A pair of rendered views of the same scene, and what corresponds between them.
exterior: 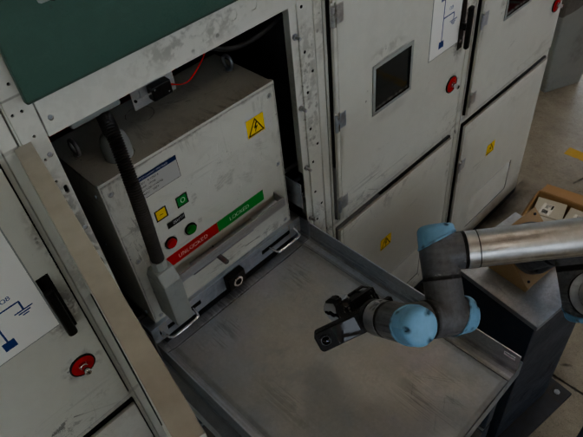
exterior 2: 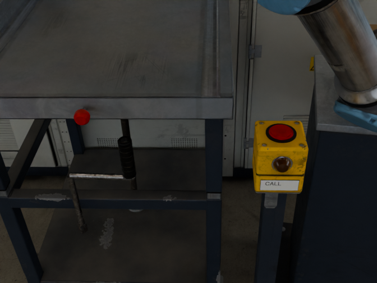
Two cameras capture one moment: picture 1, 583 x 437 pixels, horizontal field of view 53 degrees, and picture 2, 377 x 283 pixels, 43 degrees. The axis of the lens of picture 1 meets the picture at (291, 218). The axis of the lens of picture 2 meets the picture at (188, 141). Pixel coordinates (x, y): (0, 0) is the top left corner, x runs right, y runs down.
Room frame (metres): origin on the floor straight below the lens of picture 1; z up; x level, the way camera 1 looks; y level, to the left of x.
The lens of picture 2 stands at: (0.06, -1.01, 1.38)
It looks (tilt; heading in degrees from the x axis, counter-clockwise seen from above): 38 degrees down; 44
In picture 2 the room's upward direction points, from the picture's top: 2 degrees counter-clockwise
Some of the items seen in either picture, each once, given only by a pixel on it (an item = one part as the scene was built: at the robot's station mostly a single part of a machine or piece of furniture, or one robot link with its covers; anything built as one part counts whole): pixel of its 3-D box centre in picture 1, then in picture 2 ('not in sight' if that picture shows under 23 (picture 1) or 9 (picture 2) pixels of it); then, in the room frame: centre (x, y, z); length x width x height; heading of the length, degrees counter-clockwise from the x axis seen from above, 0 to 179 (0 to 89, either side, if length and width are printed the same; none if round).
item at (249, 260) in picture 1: (226, 271); not in sight; (1.07, 0.20, 0.89); 0.54 x 0.05 x 0.06; 130
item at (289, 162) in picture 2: not in sight; (282, 166); (0.57, -0.72, 0.87); 0.03 x 0.01 x 0.03; 130
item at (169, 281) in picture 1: (168, 290); not in sight; (0.87, 0.30, 1.09); 0.08 x 0.05 x 0.17; 40
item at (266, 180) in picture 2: not in sight; (278, 156); (0.61, -0.69, 0.85); 0.08 x 0.08 x 0.10; 40
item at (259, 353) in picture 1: (333, 370); (112, 35); (0.76, -0.06, 0.82); 0.68 x 0.62 x 0.06; 40
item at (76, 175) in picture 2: not in sight; (102, 188); (0.50, -0.30, 0.61); 0.17 x 0.03 x 0.30; 128
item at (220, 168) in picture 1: (213, 210); not in sight; (1.05, 0.19, 1.15); 0.48 x 0.01 x 0.48; 130
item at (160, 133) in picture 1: (153, 166); not in sight; (1.25, 0.35, 1.15); 0.51 x 0.50 x 0.48; 40
